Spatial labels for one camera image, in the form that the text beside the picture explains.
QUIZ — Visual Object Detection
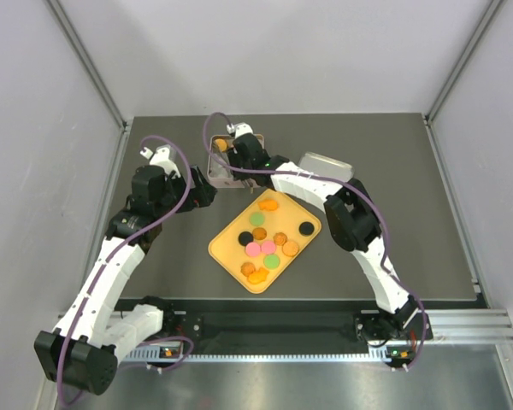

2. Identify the green sandwich cookie top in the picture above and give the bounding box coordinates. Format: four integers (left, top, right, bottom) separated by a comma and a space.
249, 212, 265, 227

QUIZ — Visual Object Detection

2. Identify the chocolate chip cookie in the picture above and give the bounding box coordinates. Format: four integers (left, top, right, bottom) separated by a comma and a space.
252, 227, 268, 241

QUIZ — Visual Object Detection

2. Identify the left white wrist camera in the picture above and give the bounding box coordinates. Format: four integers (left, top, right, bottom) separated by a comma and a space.
139, 144, 178, 173

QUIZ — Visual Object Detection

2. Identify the pink sandwich cookie left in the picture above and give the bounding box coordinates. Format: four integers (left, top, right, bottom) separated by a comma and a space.
245, 242, 262, 258

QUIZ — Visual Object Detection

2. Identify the purple cable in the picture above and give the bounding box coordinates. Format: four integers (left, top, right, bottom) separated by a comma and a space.
202, 112, 431, 372
55, 135, 196, 405

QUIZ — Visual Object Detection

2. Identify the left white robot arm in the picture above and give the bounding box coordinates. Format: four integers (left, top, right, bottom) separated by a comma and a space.
34, 165, 217, 395

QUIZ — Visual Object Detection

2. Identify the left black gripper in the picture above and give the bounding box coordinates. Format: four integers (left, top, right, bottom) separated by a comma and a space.
155, 164, 216, 218

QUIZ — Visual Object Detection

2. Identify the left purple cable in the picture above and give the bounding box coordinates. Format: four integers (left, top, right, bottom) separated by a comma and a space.
55, 135, 196, 405

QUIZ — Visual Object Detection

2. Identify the green sandwich cookie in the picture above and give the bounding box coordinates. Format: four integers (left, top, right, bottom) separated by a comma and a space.
263, 254, 280, 270
249, 212, 265, 227

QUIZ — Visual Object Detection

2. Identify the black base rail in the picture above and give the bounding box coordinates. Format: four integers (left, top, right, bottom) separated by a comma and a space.
106, 298, 437, 355

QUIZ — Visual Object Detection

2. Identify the black sandwich cookie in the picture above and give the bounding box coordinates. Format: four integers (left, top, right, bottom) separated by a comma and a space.
298, 221, 315, 237
238, 231, 254, 247

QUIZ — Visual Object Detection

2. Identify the green sandwich cookie bottom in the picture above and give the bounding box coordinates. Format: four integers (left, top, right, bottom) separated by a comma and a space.
263, 254, 280, 270

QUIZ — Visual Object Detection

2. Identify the yellow plastic tray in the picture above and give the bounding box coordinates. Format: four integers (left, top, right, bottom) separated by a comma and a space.
208, 190, 321, 295

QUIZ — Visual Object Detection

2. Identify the swirl cookie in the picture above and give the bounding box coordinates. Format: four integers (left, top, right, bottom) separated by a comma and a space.
240, 262, 256, 277
273, 232, 288, 247

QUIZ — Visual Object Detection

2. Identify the fish shaped cookie bottom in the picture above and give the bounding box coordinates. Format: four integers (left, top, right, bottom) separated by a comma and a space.
247, 267, 269, 284

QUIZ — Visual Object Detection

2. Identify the pink cookie tin box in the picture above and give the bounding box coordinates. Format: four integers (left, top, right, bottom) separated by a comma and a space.
207, 135, 256, 189

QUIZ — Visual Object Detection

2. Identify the round biscuit cookie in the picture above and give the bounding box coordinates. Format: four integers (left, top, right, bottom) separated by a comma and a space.
281, 240, 299, 257
213, 138, 228, 153

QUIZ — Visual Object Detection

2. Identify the pink sandwich cookie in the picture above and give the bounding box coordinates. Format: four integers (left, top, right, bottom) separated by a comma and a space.
245, 242, 262, 258
260, 241, 276, 255

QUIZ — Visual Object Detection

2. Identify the aluminium frame rail front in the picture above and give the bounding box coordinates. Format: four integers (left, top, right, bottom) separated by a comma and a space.
106, 311, 513, 364

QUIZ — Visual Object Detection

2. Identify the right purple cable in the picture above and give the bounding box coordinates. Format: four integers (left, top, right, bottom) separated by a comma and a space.
202, 112, 431, 372

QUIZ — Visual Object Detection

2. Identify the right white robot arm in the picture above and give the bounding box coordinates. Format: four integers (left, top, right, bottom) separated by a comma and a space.
227, 131, 429, 339

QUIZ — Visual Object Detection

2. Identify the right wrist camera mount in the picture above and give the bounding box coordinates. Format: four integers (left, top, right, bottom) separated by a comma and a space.
226, 122, 253, 139

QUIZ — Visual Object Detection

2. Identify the pink sandwich cookie right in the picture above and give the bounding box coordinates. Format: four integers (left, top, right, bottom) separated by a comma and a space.
260, 241, 276, 255

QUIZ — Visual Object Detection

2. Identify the swirl cookie bottom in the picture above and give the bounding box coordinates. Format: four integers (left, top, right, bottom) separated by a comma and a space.
240, 262, 256, 277

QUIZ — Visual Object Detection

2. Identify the silver tin lid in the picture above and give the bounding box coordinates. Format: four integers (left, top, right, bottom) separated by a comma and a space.
297, 152, 355, 183

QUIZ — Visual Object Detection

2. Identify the fish shaped cookie top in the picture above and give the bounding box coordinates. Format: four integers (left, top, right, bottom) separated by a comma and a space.
258, 199, 279, 212

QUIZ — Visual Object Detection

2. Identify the fish shaped cookie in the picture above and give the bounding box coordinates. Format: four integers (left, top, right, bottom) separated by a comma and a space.
258, 199, 279, 212
247, 267, 269, 284

